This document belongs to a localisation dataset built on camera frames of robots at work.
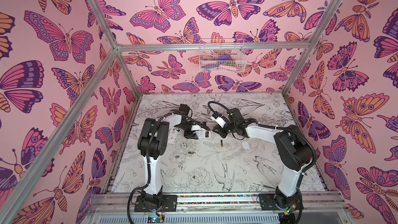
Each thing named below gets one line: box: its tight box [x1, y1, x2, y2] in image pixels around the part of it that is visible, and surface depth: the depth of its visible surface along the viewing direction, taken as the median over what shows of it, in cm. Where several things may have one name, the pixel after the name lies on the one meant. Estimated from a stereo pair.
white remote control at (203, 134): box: [193, 129, 212, 139], surface depth 99 cm
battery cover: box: [242, 141, 250, 150], surface depth 95 cm
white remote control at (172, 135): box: [167, 126, 178, 145], surface depth 97 cm
